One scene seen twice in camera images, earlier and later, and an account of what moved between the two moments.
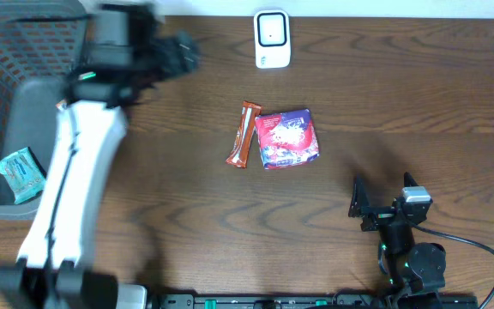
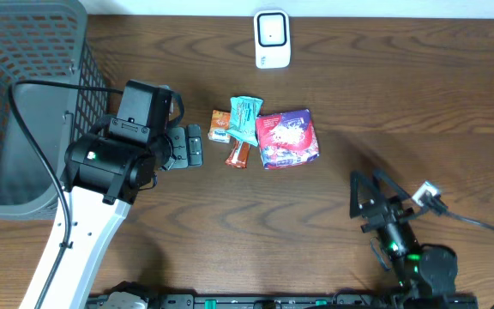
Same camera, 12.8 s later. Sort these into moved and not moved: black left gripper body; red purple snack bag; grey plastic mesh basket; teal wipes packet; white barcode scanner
Moved: teal wipes packet; black left gripper body
Not moved: grey plastic mesh basket; white barcode scanner; red purple snack bag
